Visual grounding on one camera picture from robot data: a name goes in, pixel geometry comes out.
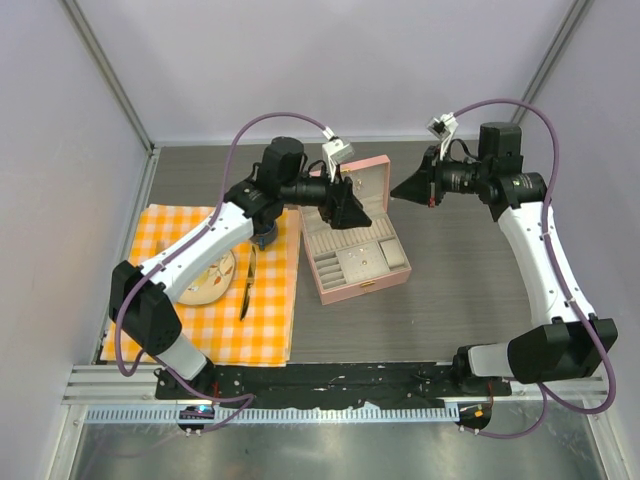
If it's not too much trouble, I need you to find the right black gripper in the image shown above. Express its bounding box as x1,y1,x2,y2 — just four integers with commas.
391,144,490,208

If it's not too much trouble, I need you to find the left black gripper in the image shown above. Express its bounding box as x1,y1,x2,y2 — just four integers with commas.
280,160,371,229

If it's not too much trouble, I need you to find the pink jewelry box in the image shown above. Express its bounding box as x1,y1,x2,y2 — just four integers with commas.
299,155,411,305

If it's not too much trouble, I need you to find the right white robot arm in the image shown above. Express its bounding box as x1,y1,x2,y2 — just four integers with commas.
391,119,618,395

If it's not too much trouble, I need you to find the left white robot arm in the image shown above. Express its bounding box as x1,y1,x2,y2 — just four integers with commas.
109,137,372,399

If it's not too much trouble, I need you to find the dark blue mug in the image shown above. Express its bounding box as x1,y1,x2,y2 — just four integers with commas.
251,222,278,251

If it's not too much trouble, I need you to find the gold black knife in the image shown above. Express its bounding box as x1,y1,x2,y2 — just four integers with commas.
240,245,257,321

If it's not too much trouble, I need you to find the yellow checkered cloth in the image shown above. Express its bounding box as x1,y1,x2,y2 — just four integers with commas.
129,204,300,367

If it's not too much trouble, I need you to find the bird pattern ceramic plate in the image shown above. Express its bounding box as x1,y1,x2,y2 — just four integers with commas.
178,250,236,307

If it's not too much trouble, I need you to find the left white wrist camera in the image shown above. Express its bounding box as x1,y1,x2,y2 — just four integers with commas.
322,138,355,182

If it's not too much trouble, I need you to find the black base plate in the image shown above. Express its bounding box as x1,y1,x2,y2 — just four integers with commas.
154,362,512,410

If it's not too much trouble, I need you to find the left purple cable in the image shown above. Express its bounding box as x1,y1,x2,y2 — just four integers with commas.
113,111,337,432

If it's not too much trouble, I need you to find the slotted white cable duct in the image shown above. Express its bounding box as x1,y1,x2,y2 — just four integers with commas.
85,403,459,425

